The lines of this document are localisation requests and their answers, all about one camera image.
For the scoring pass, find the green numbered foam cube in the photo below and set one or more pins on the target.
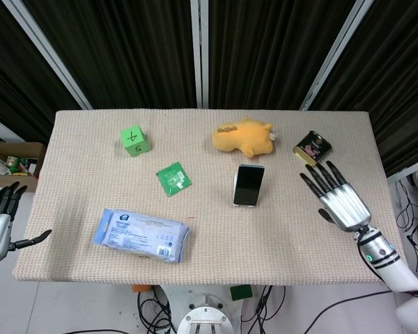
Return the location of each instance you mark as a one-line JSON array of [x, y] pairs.
[[134, 141]]

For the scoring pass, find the beige woven table cloth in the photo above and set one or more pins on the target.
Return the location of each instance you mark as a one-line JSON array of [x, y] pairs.
[[209, 243]]

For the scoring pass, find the blue wet wipes pack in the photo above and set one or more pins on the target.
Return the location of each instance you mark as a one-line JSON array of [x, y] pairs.
[[141, 236]]

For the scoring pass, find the orange plush toy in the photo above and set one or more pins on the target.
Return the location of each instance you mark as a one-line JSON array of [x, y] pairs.
[[244, 139]]

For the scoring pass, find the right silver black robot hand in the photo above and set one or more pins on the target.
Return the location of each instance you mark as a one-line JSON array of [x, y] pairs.
[[346, 205]]

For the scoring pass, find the orange block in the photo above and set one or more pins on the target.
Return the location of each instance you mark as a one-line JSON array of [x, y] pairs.
[[140, 288]]

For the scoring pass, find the black pleated curtain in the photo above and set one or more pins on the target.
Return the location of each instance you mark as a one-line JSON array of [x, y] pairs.
[[132, 52]]

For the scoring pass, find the black smartphone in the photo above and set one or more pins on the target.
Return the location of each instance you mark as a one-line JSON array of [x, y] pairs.
[[249, 184]]

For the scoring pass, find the aluminium frame beam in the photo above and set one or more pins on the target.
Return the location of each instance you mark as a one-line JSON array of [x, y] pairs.
[[45, 52], [338, 52], [199, 52]]

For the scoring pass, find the dark green block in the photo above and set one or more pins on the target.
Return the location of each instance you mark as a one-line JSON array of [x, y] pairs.
[[241, 293]]

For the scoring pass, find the green foil sachet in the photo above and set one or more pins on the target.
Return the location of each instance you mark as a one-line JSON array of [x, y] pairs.
[[173, 179]]

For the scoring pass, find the white frame bar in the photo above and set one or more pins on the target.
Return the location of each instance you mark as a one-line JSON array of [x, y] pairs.
[[409, 170]]

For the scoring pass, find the black gold tin can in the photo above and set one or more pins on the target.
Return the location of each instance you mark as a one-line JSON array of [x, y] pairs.
[[313, 149]]

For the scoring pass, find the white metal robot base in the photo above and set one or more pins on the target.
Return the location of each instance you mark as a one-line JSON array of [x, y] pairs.
[[205, 318]]

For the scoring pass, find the white phone stand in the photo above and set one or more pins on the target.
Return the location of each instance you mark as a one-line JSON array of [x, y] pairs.
[[244, 206]]

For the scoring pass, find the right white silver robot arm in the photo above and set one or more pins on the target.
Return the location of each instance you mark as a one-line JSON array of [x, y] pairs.
[[386, 257]]

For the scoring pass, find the cardboard box with clutter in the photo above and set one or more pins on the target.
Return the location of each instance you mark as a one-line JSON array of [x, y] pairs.
[[14, 153]]

